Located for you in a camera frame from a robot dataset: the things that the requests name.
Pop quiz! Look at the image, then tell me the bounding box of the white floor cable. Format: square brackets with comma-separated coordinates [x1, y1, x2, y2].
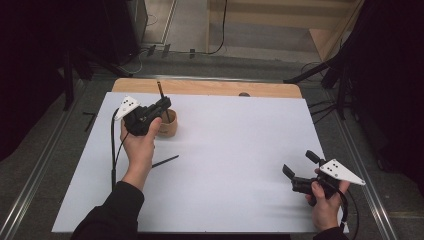
[119, 49, 149, 76]

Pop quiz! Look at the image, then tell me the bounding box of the person's left hand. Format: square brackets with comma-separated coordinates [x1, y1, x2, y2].
[119, 116, 163, 193]

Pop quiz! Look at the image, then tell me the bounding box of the wooden table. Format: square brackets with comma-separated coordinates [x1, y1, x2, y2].
[111, 77, 303, 99]

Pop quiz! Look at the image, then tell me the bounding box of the thin black cable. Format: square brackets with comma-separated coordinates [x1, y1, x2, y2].
[114, 132, 130, 169]

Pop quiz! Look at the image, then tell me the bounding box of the dark brush with gold ferrule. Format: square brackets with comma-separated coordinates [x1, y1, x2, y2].
[156, 80, 172, 124]

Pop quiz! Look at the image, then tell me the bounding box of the white table mat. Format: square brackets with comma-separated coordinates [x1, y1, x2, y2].
[51, 91, 349, 234]

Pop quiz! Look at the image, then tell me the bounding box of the black hanging cable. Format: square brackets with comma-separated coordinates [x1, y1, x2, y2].
[199, 0, 229, 56]

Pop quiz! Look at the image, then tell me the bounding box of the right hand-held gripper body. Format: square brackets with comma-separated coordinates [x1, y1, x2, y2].
[291, 158, 367, 206]

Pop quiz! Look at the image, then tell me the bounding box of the thick black cable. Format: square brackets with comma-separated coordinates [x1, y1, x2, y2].
[110, 108, 120, 193]

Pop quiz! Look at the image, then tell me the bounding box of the tan holder with frog figurine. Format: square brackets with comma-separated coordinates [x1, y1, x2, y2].
[156, 108, 179, 138]

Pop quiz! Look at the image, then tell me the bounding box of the metal floor rail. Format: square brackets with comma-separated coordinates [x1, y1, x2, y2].
[328, 99, 398, 240]
[0, 79, 88, 240]

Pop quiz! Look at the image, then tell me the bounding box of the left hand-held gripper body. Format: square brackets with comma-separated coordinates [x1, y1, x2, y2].
[114, 95, 159, 137]

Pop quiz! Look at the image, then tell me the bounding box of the person's right hand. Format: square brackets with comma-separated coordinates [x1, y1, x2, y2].
[305, 168, 351, 233]

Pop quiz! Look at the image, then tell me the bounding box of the black tripod stand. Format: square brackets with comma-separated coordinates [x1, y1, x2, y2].
[283, 49, 359, 121]

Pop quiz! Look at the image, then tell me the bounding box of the black cabinet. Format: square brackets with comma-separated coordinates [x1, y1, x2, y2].
[99, 0, 149, 64]

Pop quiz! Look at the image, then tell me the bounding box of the black looped cable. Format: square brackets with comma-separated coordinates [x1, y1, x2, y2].
[334, 186, 360, 240]

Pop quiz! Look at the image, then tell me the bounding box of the dark thin brush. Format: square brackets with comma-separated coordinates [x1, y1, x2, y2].
[151, 154, 180, 168]

